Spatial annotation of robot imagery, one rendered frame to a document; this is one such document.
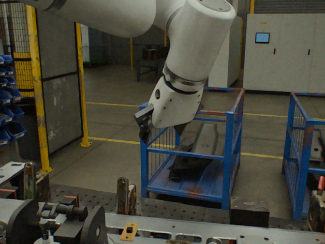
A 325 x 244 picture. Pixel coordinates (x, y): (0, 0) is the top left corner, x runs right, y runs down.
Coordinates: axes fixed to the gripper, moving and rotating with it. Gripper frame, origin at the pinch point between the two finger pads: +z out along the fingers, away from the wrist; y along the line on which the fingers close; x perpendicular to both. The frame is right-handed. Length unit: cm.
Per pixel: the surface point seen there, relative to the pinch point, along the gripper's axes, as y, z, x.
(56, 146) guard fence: 43, 267, 210
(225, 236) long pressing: 19.2, 28.1, -19.8
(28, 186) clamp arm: -24, 53, 29
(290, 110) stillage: 253, 135, 91
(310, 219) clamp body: 52, 29, -26
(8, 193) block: -30, 63, 34
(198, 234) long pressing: 13.4, 30.7, -15.5
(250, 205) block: 34.0, 28.6, -14.4
